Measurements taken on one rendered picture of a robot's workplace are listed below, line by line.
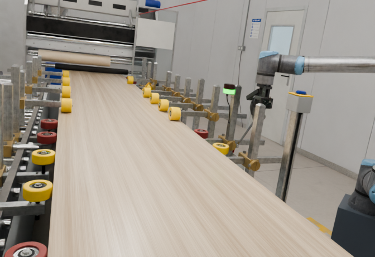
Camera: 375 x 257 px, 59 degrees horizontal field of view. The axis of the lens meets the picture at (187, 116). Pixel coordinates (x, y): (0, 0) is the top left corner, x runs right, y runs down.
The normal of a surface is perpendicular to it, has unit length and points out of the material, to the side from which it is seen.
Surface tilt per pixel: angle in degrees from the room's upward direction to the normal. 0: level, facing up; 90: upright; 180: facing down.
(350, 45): 90
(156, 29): 90
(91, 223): 0
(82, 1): 90
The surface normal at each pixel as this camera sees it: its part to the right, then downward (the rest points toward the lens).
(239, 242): 0.12, -0.97
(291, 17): -0.90, -0.01
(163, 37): 0.34, 0.24
